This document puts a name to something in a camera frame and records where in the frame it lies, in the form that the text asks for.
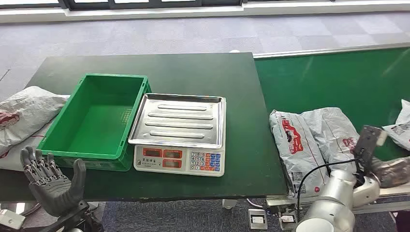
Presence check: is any green plastic crate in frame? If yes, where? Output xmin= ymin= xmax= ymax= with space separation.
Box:
xmin=37 ymin=72 xmax=152 ymax=172

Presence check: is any grey parcel red logo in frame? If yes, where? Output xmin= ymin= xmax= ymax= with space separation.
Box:
xmin=0 ymin=86 xmax=68 ymax=158

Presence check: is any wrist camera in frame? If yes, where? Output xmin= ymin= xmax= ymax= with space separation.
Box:
xmin=0 ymin=209 xmax=26 ymax=231
xmin=352 ymin=125 xmax=388 ymax=169

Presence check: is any silver conveyor frame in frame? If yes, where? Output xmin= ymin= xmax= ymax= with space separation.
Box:
xmin=253 ymin=42 xmax=410 ymax=216

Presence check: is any grey parcel bag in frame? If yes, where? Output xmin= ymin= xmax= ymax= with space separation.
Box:
xmin=301 ymin=107 xmax=361 ymax=174

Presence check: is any white electronic scale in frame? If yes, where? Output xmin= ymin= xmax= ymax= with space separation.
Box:
xmin=133 ymin=145 xmax=226 ymax=177

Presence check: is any dark red object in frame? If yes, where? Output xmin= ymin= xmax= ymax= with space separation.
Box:
xmin=395 ymin=210 xmax=410 ymax=232

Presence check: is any white parcel with label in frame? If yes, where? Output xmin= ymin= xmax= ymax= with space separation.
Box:
xmin=381 ymin=121 xmax=410 ymax=151

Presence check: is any white plastic bag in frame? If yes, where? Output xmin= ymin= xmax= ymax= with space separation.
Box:
xmin=0 ymin=94 xmax=71 ymax=172

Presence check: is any steel weighing tray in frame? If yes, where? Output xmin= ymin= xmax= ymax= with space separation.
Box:
xmin=128 ymin=93 xmax=227 ymax=150

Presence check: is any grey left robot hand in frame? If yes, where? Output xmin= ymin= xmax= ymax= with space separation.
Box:
xmin=20 ymin=145 xmax=87 ymax=218

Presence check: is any white parcel bag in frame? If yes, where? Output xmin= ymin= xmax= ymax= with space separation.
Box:
xmin=395 ymin=99 xmax=410 ymax=126

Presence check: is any grey parcel large red print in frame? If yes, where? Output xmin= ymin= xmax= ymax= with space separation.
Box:
xmin=269 ymin=110 xmax=331 ymax=197

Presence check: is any green conveyor belt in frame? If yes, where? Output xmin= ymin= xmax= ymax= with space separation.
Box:
xmin=254 ymin=47 xmax=410 ymax=195

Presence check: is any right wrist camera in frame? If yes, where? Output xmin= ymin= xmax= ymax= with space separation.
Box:
xmin=352 ymin=125 xmax=388 ymax=169

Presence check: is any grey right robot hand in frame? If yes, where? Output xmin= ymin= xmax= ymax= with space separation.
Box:
xmin=371 ymin=156 xmax=410 ymax=189

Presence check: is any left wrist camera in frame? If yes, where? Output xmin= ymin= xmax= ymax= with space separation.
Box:
xmin=0 ymin=209 xmax=26 ymax=231

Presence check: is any black cable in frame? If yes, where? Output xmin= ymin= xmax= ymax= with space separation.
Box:
xmin=296 ymin=159 xmax=361 ymax=222

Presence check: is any grey floor socket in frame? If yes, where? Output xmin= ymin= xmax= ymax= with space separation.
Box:
xmin=278 ymin=211 xmax=298 ymax=231
xmin=248 ymin=208 xmax=268 ymax=231

